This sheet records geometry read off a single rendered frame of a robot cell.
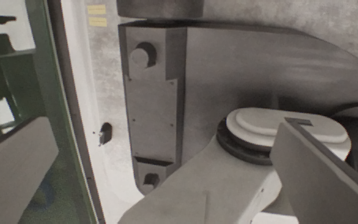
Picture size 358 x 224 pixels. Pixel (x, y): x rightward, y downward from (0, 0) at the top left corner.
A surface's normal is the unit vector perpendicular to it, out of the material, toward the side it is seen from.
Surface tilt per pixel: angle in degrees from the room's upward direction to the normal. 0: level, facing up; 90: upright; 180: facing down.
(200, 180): 90
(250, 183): 90
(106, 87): 0
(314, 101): 0
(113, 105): 0
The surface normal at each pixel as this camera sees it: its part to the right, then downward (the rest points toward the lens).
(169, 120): -0.19, 0.47
